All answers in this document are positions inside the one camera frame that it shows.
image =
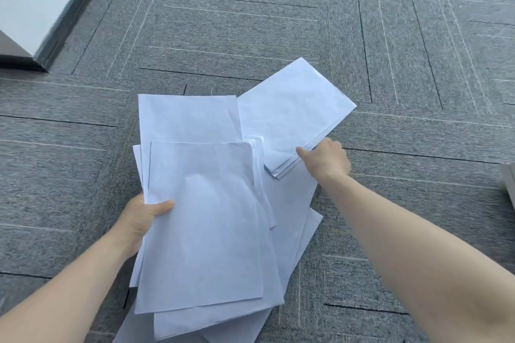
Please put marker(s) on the person's right forearm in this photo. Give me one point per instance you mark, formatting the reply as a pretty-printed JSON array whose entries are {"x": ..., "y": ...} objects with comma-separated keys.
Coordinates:
[{"x": 402, "y": 242}]

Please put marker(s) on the pile of white paper sheets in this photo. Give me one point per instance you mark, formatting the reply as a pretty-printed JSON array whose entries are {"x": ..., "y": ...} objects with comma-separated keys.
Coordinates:
[{"x": 201, "y": 214}]

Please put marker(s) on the pale grey drawer cabinet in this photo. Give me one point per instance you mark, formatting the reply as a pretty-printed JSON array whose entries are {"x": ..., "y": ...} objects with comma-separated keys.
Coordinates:
[{"x": 510, "y": 182}]

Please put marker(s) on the person's left hand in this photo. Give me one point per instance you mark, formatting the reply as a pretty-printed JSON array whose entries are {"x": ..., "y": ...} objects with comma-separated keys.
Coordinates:
[{"x": 132, "y": 226}]

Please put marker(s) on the thin white paper bundle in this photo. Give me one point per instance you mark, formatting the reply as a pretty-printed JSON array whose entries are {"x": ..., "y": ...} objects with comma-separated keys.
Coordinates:
[{"x": 289, "y": 113}]

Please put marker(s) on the person's right hand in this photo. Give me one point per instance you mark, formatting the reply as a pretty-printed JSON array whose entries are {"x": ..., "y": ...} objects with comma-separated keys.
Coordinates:
[{"x": 330, "y": 162}]

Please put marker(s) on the person's left forearm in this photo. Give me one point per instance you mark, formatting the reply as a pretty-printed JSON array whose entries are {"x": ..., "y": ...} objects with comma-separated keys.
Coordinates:
[{"x": 60, "y": 302}]

